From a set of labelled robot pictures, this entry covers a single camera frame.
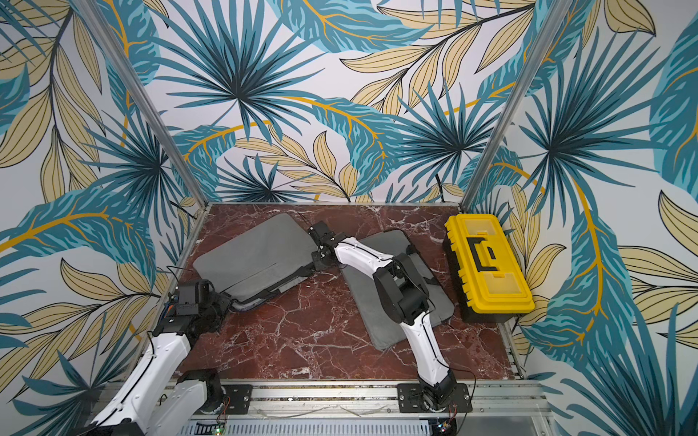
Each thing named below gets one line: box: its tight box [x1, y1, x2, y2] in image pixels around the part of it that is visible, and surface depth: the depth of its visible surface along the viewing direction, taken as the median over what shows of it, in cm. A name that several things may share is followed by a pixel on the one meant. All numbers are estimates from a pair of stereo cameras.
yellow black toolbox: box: [441, 213, 536, 323], surface depth 83 cm
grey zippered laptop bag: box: [192, 213, 319, 312], surface depth 97 cm
